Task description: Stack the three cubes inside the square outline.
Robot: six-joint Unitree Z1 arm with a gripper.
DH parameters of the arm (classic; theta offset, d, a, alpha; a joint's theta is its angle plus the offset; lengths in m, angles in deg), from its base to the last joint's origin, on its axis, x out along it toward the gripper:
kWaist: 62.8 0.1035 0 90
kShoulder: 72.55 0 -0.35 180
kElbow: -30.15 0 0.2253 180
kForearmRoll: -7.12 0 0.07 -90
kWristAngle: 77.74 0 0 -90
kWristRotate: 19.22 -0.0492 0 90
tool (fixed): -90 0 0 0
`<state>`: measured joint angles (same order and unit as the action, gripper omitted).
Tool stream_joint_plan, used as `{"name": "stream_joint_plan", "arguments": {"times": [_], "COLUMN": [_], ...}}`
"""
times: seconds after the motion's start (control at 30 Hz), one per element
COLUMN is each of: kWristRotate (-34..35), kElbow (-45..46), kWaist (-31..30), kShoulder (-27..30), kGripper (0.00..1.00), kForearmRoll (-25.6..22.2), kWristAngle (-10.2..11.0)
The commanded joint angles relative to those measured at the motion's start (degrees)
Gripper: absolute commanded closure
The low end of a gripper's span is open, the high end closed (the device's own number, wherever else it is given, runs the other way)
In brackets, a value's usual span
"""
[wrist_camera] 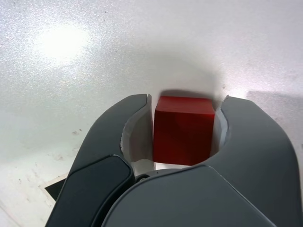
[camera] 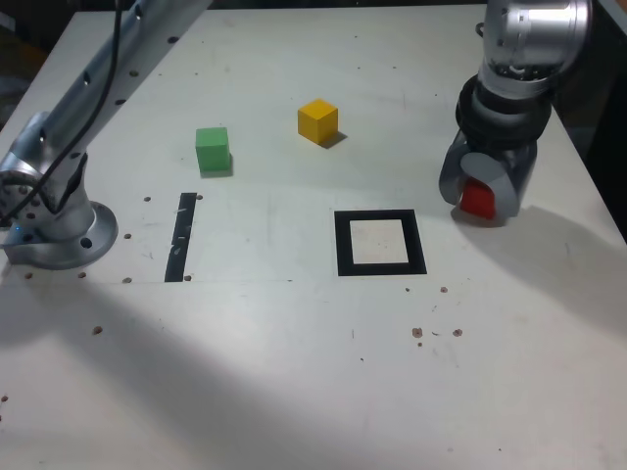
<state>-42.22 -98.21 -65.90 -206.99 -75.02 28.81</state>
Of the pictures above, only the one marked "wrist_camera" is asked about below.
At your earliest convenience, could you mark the red cube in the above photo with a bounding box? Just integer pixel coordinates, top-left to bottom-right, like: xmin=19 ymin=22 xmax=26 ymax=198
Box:
xmin=152 ymin=96 xmax=215 ymax=167

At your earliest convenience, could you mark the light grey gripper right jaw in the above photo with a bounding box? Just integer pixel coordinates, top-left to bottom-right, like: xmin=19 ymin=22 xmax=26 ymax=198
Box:
xmin=101 ymin=94 xmax=298 ymax=227

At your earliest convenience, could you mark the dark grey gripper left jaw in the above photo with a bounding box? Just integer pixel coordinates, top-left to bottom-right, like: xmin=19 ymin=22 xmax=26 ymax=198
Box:
xmin=46 ymin=93 xmax=154 ymax=227

